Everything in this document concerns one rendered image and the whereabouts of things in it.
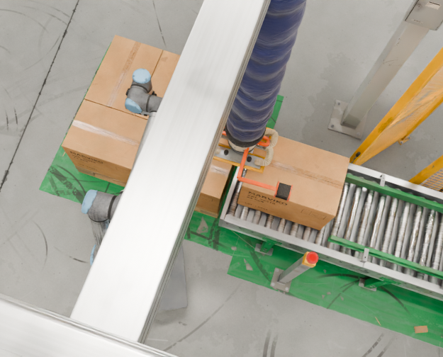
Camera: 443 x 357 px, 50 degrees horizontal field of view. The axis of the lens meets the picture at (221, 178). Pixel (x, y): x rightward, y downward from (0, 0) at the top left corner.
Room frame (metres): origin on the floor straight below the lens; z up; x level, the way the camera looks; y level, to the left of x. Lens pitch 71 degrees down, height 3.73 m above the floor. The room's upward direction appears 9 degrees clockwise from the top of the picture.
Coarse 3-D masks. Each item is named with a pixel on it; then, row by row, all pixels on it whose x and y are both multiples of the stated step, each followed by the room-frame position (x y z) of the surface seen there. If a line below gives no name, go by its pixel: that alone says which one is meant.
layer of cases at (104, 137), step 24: (120, 48) 2.03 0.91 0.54; (144, 48) 2.06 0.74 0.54; (120, 72) 1.82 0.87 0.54; (168, 72) 1.88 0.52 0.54; (96, 96) 1.59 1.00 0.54; (120, 96) 1.62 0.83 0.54; (96, 120) 1.40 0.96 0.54; (120, 120) 1.43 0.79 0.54; (144, 120) 1.45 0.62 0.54; (72, 144) 1.18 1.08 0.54; (96, 144) 1.21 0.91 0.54; (120, 144) 1.24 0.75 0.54; (96, 168) 1.13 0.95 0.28; (120, 168) 1.08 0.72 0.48; (216, 168) 1.17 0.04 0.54; (216, 192) 0.99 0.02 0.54
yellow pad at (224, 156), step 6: (222, 144) 1.11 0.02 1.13; (222, 150) 1.07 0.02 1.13; (228, 150) 1.08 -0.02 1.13; (216, 156) 1.03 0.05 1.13; (222, 156) 1.04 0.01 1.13; (228, 156) 1.04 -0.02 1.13; (252, 156) 1.06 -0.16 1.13; (258, 156) 1.07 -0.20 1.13; (228, 162) 1.00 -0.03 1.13; (234, 162) 1.01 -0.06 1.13; (240, 162) 1.01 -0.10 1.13; (246, 162) 1.02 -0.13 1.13; (252, 162) 1.02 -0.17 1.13; (246, 168) 0.99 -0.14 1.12; (252, 168) 0.99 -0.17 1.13; (258, 168) 0.99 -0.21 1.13
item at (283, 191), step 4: (280, 184) 0.87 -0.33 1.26; (284, 184) 0.87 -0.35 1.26; (276, 188) 0.84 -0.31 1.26; (280, 188) 0.84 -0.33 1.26; (284, 188) 0.85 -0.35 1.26; (288, 188) 0.85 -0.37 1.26; (276, 192) 0.82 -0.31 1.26; (280, 192) 0.82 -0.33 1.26; (284, 192) 0.83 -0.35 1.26; (288, 192) 0.83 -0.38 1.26; (276, 196) 0.81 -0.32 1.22; (280, 196) 0.81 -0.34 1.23; (284, 196) 0.80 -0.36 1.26; (288, 196) 0.81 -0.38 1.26
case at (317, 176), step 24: (288, 144) 1.25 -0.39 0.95; (264, 168) 1.07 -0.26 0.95; (288, 168) 1.10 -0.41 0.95; (312, 168) 1.12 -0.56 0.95; (336, 168) 1.14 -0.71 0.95; (240, 192) 0.93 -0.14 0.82; (264, 192) 0.91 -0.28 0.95; (312, 192) 0.96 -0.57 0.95; (336, 192) 0.98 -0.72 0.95; (288, 216) 0.87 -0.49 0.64; (312, 216) 0.85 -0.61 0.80
